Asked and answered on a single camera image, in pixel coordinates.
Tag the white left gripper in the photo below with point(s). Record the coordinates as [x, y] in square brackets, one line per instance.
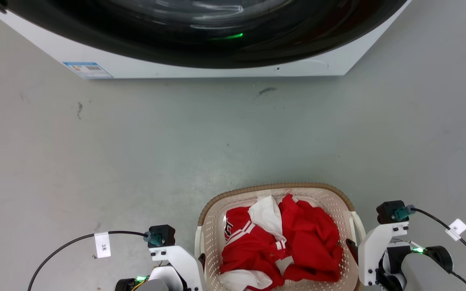
[184, 262]

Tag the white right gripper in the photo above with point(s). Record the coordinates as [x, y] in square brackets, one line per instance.
[372, 250]

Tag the beige perforated laundry basket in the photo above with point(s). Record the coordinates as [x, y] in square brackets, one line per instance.
[212, 226]

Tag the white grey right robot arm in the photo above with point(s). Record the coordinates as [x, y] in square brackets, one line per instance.
[419, 266]

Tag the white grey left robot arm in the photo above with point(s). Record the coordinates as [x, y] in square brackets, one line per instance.
[152, 283]

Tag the red and white garment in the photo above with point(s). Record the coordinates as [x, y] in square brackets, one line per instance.
[306, 238]

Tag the white washing machine body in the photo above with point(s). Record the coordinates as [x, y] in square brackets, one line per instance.
[144, 66]

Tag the blue energy label sticker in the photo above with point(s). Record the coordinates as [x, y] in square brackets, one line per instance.
[87, 70]

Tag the black round washing machine door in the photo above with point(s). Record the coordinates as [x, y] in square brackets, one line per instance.
[200, 24]

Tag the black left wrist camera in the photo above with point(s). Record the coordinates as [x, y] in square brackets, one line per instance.
[162, 235]

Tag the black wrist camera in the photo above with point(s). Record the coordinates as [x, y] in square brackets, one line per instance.
[390, 212]
[162, 235]

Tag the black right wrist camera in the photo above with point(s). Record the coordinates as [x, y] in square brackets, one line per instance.
[390, 212]

